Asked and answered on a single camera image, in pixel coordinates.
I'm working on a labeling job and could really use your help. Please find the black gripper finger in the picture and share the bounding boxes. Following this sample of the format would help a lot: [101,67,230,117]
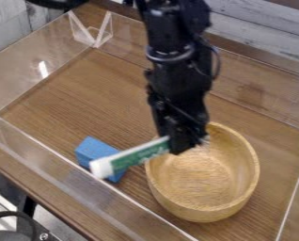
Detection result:
[157,117,207,155]

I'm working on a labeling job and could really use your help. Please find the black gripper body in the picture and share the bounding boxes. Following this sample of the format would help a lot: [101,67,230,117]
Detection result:
[145,46,221,132]

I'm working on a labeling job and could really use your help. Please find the green Expo marker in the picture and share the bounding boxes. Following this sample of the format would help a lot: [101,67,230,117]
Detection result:
[90,137,170,179]

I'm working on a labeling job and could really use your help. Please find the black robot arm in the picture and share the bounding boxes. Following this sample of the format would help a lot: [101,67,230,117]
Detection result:
[137,0,221,154]

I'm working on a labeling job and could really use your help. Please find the brown wooden bowl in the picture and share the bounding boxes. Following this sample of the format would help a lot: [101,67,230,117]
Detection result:
[145,122,261,223]

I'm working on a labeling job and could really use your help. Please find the blue rectangular block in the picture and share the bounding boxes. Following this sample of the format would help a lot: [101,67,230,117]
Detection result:
[75,136,119,171]

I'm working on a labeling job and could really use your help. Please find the black table leg bracket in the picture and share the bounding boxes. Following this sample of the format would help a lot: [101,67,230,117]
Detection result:
[17,196,61,241]

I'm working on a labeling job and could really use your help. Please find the black cable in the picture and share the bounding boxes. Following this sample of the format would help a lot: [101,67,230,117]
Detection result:
[0,210,37,241]

